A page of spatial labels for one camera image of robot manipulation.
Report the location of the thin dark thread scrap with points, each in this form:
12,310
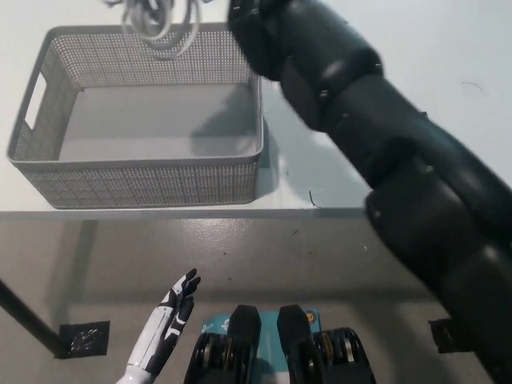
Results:
313,201

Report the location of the black table leg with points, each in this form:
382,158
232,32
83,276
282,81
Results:
28,316

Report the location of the black teal robot body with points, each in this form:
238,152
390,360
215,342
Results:
246,328

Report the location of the black floor tape marker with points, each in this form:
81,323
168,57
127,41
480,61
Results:
440,336

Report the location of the grey perforated plastic basket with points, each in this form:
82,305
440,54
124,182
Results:
140,184

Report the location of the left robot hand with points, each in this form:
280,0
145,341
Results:
164,324

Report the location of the black floor plate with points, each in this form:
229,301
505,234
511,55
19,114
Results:
100,348

